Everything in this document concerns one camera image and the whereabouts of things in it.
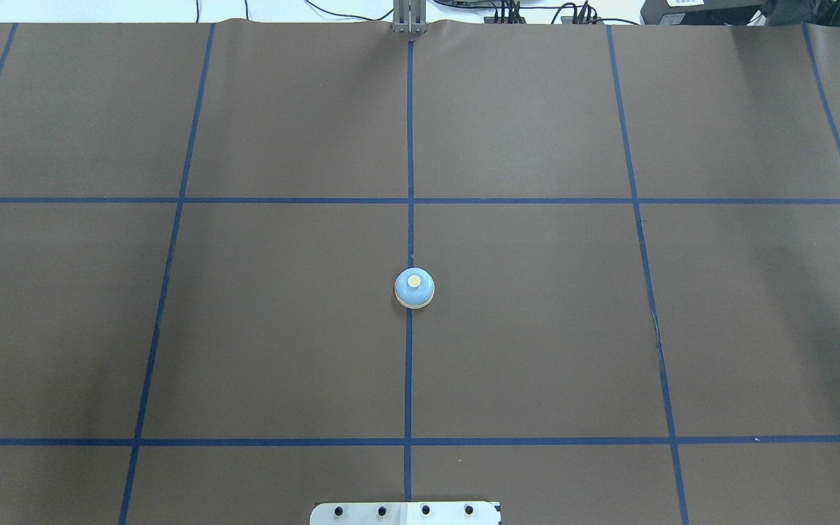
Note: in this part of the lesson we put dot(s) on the blue desk bell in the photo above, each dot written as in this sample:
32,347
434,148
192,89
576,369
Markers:
414,288

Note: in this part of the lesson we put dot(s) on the brown paper table mat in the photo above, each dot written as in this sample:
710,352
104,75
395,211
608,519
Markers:
589,273

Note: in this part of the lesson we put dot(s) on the black box with label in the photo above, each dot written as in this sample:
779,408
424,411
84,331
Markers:
699,13

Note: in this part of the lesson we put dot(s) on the aluminium frame post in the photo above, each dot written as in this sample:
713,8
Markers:
409,17

